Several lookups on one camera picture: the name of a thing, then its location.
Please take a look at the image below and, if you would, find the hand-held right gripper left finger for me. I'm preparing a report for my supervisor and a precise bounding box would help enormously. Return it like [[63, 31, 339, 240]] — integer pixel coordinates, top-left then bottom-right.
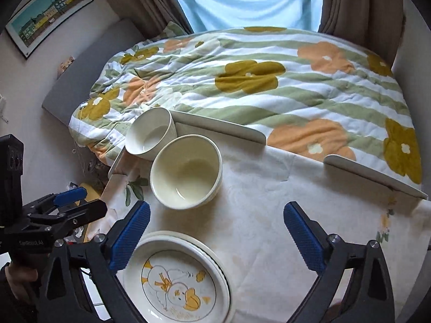
[[42, 201, 151, 323]]

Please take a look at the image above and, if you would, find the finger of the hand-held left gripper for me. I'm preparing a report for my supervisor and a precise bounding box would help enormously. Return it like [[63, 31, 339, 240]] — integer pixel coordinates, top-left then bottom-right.
[[30, 200, 108, 239], [25, 187, 88, 216]]

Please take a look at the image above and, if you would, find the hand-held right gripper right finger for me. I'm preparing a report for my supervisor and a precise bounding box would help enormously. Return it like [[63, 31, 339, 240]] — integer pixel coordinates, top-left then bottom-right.
[[283, 201, 395, 323]]

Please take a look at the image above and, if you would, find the duck print plate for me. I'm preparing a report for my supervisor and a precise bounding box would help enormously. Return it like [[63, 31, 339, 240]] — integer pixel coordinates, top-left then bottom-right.
[[122, 234, 233, 323]]

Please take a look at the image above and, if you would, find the yellow plate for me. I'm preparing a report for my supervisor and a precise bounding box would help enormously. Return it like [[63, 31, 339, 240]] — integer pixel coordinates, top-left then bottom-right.
[[151, 232, 232, 293]]

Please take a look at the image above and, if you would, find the person's left hand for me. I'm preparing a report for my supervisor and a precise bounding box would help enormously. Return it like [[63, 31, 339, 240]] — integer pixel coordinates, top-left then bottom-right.
[[0, 264, 40, 310]]

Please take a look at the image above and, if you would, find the floral white tablecloth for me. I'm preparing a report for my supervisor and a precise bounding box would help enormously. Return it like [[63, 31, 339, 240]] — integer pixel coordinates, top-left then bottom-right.
[[101, 141, 431, 323]]

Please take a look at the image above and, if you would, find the cream bowl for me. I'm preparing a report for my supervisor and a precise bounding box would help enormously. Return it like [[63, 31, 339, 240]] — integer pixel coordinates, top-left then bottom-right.
[[149, 134, 223, 209]]

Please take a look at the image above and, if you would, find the white tray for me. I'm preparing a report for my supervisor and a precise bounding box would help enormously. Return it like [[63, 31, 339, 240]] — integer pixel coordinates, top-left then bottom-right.
[[324, 154, 428, 200], [107, 109, 267, 179]]

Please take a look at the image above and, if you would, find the white bowl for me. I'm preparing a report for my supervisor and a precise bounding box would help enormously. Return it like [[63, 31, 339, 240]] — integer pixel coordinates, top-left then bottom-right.
[[124, 107, 178, 161]]

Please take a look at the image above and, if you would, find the grey headboard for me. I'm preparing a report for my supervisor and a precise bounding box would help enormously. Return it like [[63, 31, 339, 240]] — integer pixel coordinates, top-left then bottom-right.
[[41, 18, 145, 122]]

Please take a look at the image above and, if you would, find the floral striped blanket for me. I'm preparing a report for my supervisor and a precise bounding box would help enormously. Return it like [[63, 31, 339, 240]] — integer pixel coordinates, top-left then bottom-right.
[[67, 26, 423, 186]]

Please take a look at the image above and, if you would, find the framed town picture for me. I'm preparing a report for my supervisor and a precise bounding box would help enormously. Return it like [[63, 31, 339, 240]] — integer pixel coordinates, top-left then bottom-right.
[[5, 0, 95, 60]]

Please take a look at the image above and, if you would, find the green pillow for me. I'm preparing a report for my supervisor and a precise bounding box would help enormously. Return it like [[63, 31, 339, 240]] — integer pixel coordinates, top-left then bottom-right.
[[162, 20, 188, 40]]

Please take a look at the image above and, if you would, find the brown curtain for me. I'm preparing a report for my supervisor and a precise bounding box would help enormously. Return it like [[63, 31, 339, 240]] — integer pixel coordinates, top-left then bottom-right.
[[318, 0, 405, 72], [113, 0, 194, 40]]

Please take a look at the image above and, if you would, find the light blue window cloth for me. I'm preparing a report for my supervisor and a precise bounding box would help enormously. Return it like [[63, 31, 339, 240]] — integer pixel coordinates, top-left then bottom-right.
[[165, 0, 324, 35]]

